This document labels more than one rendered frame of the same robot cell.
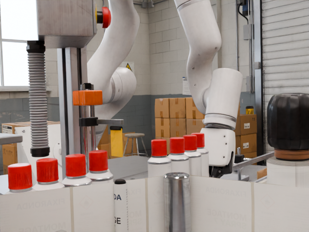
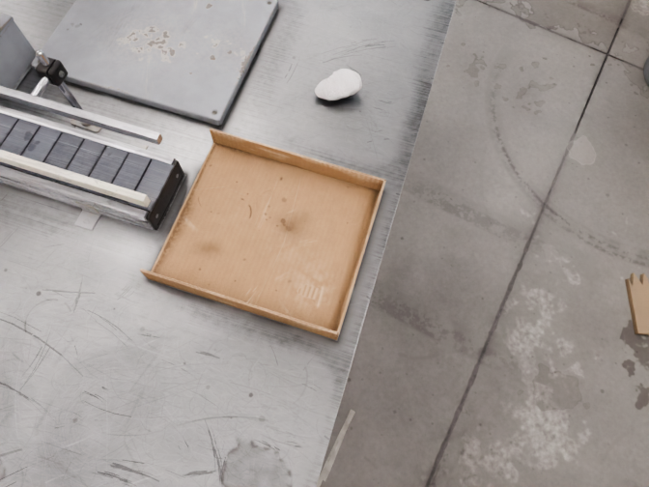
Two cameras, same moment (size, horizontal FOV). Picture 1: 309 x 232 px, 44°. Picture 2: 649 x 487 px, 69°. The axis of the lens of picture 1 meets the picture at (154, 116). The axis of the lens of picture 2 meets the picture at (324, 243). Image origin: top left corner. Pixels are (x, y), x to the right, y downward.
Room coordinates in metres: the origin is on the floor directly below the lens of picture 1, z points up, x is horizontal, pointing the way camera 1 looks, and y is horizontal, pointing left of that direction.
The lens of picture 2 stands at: (1.49, -0.89, 1.52)
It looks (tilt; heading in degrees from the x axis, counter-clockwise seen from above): 68 degrees down; 64
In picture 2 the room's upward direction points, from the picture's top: 6 degrees clockwise
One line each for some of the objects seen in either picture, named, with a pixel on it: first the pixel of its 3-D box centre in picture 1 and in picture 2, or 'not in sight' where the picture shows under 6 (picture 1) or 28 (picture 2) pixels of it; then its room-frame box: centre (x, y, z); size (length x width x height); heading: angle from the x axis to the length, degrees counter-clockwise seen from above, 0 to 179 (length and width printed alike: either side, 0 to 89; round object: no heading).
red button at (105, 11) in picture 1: (102, 17); not in sight; (0.71, 0.09, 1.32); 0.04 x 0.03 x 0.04; 16
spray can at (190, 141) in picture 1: (190, 178); not in sight; (0.90, -0.08, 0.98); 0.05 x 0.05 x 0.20
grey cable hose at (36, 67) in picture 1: (37, 99); not in sight; (0.71, 0.21, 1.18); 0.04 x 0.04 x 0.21
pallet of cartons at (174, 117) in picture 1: (206, 140); not in sight; (5.10, -0.69, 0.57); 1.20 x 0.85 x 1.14; 132
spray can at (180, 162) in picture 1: (178, 182); not in sight; (0.86, -0.05, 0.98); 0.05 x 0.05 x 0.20
